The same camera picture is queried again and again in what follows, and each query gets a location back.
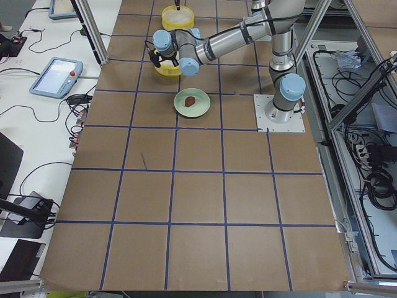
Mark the brown bun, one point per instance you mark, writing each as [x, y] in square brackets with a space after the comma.
[189, 101]

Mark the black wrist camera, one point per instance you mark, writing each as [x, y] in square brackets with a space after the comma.
[154, 58]

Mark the light green plate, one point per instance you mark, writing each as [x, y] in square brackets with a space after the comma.
[201, 106]

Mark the teach pendant with red button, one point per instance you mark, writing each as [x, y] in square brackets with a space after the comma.
[57, 78]

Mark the black power adapter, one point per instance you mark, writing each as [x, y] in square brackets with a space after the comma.
[79, 99]

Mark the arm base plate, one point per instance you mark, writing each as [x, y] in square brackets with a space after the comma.
[270, 119]

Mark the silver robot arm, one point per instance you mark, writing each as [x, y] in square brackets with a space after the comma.
[275, 19]

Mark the yellow steamer basket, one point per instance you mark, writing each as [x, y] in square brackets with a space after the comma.
[173, 18]
[168, 69]

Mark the black monitor stand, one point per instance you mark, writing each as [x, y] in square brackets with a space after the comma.
[28, 216]

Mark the aluminium frame post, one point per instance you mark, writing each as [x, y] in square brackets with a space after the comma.
[86, 18]

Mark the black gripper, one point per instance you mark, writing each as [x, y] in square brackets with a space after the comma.
[167, 59]

